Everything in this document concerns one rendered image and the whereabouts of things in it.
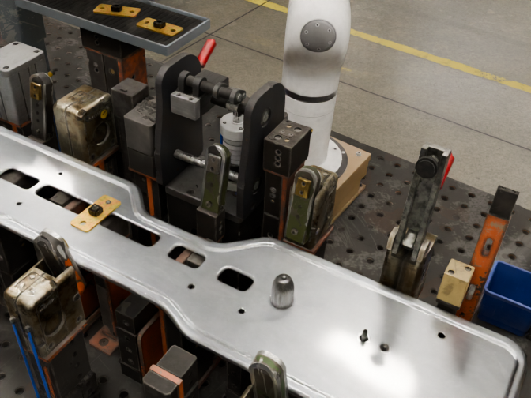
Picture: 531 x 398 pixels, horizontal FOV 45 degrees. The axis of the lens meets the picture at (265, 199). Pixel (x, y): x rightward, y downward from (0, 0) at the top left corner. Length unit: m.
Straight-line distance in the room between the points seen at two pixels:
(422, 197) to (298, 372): 0.29
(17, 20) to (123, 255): 0.66
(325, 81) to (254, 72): 2.16
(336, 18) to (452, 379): 0.65
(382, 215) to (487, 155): 1.59
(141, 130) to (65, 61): 1.03
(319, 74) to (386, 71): 2.30
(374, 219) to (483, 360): 0.68
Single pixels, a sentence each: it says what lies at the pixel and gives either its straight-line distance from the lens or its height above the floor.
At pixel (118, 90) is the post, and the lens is 1.18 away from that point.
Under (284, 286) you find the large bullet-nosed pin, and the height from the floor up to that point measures 1.04.
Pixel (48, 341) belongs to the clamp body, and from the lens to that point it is 0.96.
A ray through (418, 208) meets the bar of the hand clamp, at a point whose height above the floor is 1.12.
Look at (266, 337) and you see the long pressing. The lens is 0.88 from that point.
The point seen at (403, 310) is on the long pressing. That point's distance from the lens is 0.94.
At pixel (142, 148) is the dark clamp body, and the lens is 1.16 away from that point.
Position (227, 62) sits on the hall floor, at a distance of 3.56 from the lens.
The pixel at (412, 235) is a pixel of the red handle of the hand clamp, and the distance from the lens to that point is 0.94.
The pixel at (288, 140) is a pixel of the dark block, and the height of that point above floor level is 1.12.
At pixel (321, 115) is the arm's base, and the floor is 0.96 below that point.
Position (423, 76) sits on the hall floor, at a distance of 3.61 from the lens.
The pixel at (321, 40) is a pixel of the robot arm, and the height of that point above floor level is 1.17.
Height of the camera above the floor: 1.70
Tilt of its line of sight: 40 degrees down
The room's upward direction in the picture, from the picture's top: 3 degrees clockwise
